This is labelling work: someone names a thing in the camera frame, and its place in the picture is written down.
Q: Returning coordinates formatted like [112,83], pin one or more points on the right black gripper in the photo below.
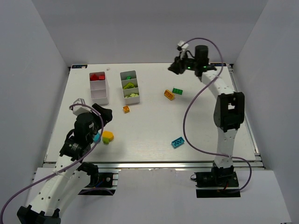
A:
[178,66]

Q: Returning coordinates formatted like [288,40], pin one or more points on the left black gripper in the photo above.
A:
[98,115]

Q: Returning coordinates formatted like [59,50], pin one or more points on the orange small lego brick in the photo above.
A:
[126,109]

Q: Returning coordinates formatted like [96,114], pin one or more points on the yellow heart lego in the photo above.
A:
[107,137]

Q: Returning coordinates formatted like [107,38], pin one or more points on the green lego brick top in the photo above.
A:
[177,91]

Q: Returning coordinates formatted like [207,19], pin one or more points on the orange 2x3 lego brick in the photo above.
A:
[169,95]

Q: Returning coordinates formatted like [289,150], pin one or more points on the pale green lego piece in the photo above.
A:
[133,95]

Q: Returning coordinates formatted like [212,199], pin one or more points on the lime 2x3 lego brick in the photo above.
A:
[129,85]

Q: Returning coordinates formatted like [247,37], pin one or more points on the red 2x3 lego brick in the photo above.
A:
[94,77]

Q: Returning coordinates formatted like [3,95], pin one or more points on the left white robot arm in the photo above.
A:
[70,174]

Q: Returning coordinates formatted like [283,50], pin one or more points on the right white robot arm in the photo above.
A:
[229,109]

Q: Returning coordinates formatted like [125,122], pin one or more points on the blue heart lego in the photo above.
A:
[97,138]

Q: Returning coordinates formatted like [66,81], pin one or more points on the left white divided container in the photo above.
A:
[99,90]

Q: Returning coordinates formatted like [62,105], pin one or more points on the white divided container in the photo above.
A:
[99,90]
[123,75]

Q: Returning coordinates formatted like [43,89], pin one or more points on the right white divided container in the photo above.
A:
[123,75]

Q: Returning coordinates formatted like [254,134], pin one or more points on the blue 2x3 lego brick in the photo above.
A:
[177,142]

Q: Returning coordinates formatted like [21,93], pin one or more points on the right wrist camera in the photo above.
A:
[182,47]

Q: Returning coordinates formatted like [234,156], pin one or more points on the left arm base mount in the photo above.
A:
[102,183]

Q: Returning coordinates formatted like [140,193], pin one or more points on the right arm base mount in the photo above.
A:
[217,183]

